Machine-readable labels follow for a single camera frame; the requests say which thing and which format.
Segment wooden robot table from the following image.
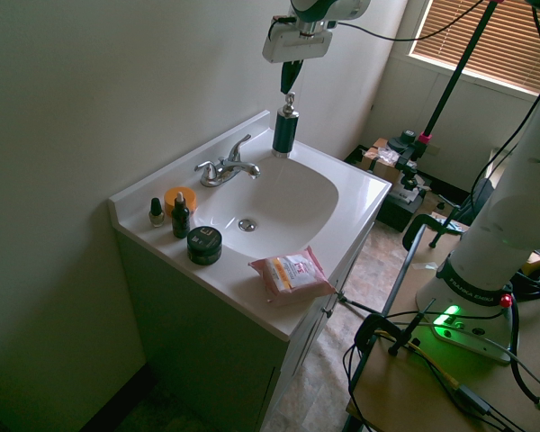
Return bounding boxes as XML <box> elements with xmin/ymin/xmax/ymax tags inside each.
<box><xmin>345</xmin><ymin>214</ymin><xmax>540</xmax><ymax>432</ymax></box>

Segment white vanity sink top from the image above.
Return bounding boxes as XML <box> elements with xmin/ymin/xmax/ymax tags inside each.
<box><xmin>107</xmin><ymin>110</ymin><xmax>393</xmax><ymax>341</ymax></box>

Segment small nail polish bottle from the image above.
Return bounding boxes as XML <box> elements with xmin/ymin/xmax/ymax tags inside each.
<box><xmin>148</xmin><ymin>196</ymin><xmax>165</xmax><ymax>229</ymax></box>

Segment black tripod pole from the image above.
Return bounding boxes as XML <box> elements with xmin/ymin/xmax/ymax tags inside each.
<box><xmin>420</xmin><ymin>0</ymin><xmax>500</xmax><ymax>137</ymax></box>

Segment grey cable with plug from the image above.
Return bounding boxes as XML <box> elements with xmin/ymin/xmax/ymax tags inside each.
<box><xmin>449</xmin><ymin>382</ymin><xmax>518</xmax><ymax>432</ymax></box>

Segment cardboard box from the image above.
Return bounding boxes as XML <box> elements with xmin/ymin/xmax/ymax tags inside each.
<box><xmin>361</xmin><ymin>137</ymin><xmax>405</xmax><ymax>182</ymax></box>

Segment white vanity cabinet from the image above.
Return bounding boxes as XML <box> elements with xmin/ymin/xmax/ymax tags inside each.
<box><xmin>114</xmin><ymin>215</ymin><xmax>375</xmax><ymax>432</ymax></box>

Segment orange round jar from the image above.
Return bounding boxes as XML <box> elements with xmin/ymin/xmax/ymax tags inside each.
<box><xmin>163</xmin><ymin>186</ymin><xmax>199</xmax><ymax>218</ymax></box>

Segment chrome two-handle faucet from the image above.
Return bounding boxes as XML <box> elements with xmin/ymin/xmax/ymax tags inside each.
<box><xmin>193</xmin><ymin>133</ymin><xmax>262</xmax><ymax>188</ymax></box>

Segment black round jar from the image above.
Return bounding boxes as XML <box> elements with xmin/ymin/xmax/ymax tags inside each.
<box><xmin>186</xmin><ymin>226</ymin><xmax>223</xmax><ymax>266</ymax></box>

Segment brown window blinds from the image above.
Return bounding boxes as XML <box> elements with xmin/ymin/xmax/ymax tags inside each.
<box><xmin>407</xmin><ymin>0</ymin><xmax>540</xmax><ymax>95</ymax></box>

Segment dark soap dispenser chrome pump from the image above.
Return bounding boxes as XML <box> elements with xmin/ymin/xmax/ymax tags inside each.
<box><xmin>271</xmin><ymin>92</ymin><xmax>301</xmax><ymax>159</ymax></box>

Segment black equipment case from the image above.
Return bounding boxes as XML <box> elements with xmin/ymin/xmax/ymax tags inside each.
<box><xmin>376</xmin><ymin>174</ymin><xmax>434</xmax><ymax>233</ymax></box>

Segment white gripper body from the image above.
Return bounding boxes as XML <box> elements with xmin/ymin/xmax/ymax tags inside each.
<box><xmin>261</xmin><ymin>20</ymin><xmax>335</xmax><ymax>65</ymax></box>

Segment dark dropper bottle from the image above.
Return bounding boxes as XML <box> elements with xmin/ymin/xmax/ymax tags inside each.
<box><xmin>170</xmin><ymin>192</ymin><xmax>192</xmax><ymax>239</ymax></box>

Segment yellow cable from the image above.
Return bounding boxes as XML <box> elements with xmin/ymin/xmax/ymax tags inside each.
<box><xmin>372</xmin><ymin>329</ymin><xmax>461</xmax><ymax>389</ymax></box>

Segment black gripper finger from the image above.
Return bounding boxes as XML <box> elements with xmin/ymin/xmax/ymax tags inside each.
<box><xmin>290</xmin><ymin>59</ymin><xmax>305</xmax><ymax>91</ymax></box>
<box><xmin>279</xmin><ymin>61</ymin><xmax>295</xmax><ymax>95</ymax></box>

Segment black C-clamp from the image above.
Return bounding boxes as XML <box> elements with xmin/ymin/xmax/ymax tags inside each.
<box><xmin>353</xmin><ymin>298</ymin><xmax>438</xmax><ymax>357</ymax></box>
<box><xmin>401</xmin><ymin>213</ymin><xmax>455</xmax><ymax>251</ymax></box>

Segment pink wet wipes pack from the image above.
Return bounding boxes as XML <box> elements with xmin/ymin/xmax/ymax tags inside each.
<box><xmin>247</xmin><ymin>245</ymin><xmax>338</xmax><ymax>309</ymax></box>

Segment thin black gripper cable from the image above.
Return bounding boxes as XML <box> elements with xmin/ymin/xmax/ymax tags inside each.
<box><xmin>327</xmin><ymin>0</ymin><xmax>486</xmax><ymax>43</ymax></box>

